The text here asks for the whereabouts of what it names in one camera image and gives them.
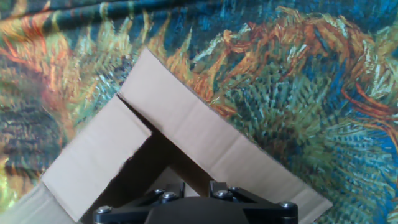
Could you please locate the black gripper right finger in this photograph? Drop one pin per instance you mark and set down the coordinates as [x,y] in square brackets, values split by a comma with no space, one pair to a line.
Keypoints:
[270,214]

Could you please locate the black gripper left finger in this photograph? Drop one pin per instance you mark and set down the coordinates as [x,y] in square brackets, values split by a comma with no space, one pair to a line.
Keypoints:
[124,214]

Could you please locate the brown cardboard box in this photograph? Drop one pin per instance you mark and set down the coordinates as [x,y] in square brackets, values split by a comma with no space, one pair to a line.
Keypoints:
[192,124]

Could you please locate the sunflower painting cloth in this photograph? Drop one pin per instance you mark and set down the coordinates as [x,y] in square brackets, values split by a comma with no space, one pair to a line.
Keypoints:
[295,77]

